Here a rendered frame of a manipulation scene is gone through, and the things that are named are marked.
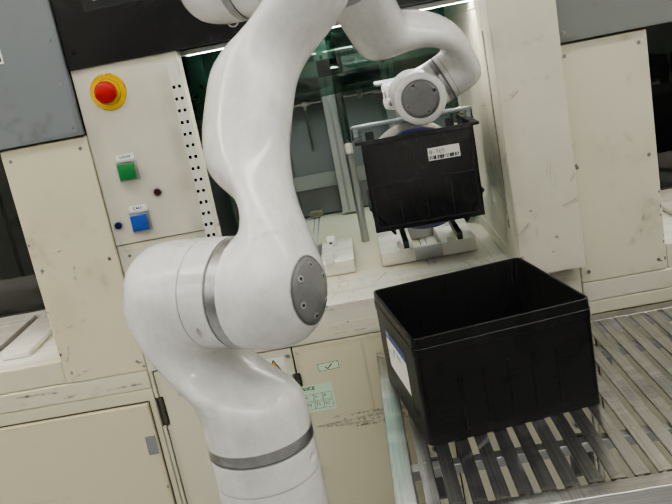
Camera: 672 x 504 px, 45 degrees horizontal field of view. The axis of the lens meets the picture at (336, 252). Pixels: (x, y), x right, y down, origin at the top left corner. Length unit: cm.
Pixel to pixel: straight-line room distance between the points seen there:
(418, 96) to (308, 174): 118
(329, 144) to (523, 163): 102
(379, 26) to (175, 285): 55
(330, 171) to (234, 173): 161
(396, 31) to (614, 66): 51
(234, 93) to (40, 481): 116
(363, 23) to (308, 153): 127
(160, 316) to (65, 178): 80
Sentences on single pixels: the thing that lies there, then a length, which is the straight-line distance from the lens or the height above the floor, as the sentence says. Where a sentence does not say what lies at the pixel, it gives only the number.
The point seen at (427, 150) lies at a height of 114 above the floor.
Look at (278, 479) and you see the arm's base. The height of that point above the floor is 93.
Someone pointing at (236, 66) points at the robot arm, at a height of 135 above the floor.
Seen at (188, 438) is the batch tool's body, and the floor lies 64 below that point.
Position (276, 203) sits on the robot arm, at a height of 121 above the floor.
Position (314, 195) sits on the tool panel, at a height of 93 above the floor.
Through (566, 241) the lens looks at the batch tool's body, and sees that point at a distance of 157.
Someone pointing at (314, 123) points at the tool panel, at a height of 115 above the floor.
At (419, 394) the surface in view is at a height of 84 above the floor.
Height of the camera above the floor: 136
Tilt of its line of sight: 14 degrees down
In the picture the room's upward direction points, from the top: 11 degrees counter-clockwise
